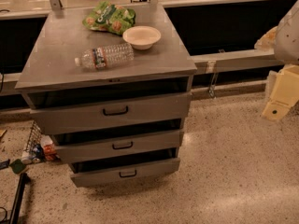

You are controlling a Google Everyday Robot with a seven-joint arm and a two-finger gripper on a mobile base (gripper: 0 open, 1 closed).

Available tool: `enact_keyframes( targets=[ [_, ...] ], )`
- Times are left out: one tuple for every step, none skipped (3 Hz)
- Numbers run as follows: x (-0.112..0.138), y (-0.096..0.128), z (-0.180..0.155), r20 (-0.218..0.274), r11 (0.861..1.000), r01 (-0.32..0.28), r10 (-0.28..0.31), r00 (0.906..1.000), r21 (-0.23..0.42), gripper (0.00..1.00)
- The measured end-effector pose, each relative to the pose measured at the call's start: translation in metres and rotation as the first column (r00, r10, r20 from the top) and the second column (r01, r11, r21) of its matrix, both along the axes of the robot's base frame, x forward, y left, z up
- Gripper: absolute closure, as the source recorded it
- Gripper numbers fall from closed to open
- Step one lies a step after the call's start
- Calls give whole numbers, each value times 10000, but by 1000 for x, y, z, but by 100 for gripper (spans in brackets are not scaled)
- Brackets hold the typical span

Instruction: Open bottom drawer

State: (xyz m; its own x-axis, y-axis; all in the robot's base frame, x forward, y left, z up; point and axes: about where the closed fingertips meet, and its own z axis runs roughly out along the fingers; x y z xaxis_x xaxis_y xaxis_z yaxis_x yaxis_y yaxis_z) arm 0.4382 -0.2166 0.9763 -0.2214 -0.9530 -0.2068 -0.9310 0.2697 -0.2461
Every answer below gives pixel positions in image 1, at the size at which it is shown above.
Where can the grey bottom drawer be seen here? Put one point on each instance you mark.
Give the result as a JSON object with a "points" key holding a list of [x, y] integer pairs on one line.
{"points": [[116, 174]]}

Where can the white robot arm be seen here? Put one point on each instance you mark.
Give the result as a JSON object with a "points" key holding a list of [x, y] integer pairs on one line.
{"points": [[283, 39]]}

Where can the green item on floor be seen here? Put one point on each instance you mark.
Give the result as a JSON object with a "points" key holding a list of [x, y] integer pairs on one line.
{"points": [[18, 167]]}

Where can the grey middle drawer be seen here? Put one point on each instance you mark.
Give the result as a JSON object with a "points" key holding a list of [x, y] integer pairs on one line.
{"points": [[115, 147]]}

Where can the green snack bag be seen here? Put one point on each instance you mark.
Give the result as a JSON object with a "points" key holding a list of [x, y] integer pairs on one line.
{"points": [[108, 17]]}

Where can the grey drawer cabinet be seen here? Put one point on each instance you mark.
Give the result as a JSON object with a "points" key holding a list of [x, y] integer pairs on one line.
{"points": [[51, 79]]}

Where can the grey drawer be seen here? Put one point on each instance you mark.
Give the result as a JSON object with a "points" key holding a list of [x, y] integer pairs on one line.
{"points": [[116, 174], [94, 116], [115, 147]]}

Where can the grey top drawer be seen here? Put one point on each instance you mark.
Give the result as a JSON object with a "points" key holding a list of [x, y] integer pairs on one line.
{"points": [[94, 116]]}

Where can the grey horizontal rail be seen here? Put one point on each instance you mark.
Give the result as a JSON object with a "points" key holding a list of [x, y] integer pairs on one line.
{"points": [[234, 60]]}

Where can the wire basket with items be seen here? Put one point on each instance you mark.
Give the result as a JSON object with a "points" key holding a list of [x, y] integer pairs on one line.
{"points": [[38, 148]]}

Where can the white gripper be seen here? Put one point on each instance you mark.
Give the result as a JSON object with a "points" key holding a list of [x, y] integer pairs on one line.
{"points": [[288, 39]]}

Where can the clear plastic water bottle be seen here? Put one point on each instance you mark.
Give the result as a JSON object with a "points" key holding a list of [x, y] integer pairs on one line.
{"points": [[105, 57]]}

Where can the black stand leg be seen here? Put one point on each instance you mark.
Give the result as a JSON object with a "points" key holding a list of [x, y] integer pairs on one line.
{"points": [[14, 216]]}

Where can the white paper bowl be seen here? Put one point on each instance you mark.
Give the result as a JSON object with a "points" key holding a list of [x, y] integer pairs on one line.
{"points": [[141, 37]]}

